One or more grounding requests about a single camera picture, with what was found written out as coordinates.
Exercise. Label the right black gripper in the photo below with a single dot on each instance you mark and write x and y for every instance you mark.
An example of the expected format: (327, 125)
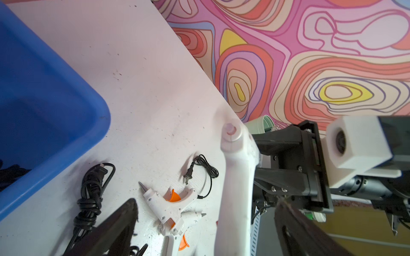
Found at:
(297, 171)

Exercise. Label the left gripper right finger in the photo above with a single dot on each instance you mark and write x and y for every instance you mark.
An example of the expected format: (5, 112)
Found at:
(299, 236)

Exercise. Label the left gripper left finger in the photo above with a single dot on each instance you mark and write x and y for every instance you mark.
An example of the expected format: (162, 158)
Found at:
(112, 236)

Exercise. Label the white orange glue gun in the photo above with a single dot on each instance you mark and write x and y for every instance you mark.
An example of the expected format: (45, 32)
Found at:
(175, 231)
(166, 209)

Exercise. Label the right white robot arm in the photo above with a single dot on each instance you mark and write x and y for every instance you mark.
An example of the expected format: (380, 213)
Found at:
(236, 213)

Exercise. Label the blue plastic storage box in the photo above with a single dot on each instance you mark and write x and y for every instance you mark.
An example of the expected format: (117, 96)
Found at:
(50, 116)

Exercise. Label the green plastic cup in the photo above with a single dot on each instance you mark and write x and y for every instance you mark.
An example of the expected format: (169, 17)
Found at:
(260, 125)

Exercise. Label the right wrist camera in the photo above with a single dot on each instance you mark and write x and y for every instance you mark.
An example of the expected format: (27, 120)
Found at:
(356, 146)

